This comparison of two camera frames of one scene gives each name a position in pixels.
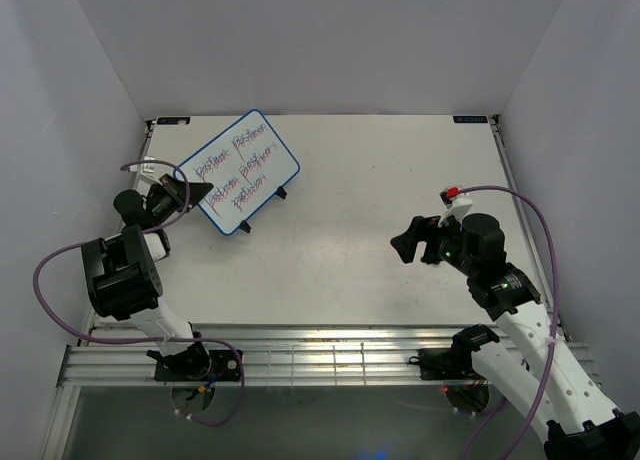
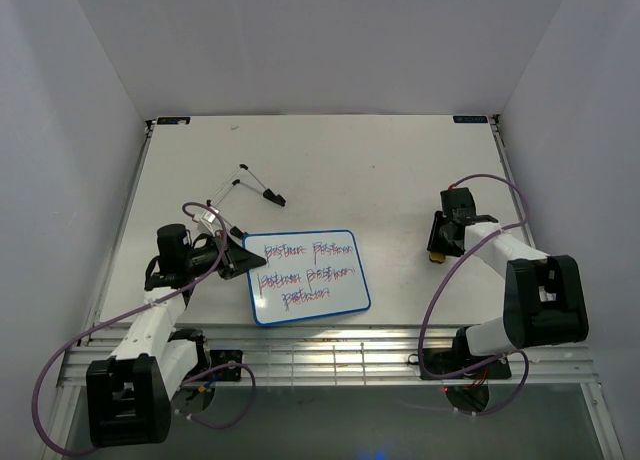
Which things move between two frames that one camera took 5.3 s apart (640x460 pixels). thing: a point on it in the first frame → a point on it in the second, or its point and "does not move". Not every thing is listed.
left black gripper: (174, 188) → (236, 260)
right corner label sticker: (469, 119) does not move
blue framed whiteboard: (245, 167) → (307, 275)
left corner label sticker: (173, 120) does not move
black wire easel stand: (281, 193) → (267, 193)
